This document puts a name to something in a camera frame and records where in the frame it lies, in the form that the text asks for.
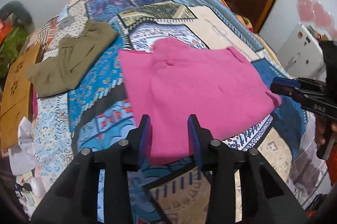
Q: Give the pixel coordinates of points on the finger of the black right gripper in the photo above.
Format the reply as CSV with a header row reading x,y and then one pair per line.
x,y
285,81
293,91

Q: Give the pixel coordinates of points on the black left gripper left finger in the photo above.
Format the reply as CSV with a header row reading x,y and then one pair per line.
x,y
73,198

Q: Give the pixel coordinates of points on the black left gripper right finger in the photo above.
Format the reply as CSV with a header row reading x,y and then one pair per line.
x,y
265,196

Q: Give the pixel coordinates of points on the pink pants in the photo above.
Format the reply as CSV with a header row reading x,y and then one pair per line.
x,y
221,87

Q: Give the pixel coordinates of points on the operator right hand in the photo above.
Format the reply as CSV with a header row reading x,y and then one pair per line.
x,y
320,128

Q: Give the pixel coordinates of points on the white appliance box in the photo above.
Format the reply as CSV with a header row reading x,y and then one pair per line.
x,y
301,55

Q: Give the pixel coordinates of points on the orange blanket under cover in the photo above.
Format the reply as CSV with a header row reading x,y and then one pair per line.
x,y
245,21

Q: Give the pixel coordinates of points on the blue patchwork bed cover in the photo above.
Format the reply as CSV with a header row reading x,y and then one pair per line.
x,y
174,192

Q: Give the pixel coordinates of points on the brown perforated wooden board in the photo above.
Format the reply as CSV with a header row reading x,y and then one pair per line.
x,y
17,96

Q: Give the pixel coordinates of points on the olive green folded garment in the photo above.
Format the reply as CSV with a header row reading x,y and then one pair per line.
x,y
76,55

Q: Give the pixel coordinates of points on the pink heart wall stickers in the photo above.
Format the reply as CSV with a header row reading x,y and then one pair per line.
x,y
313,11

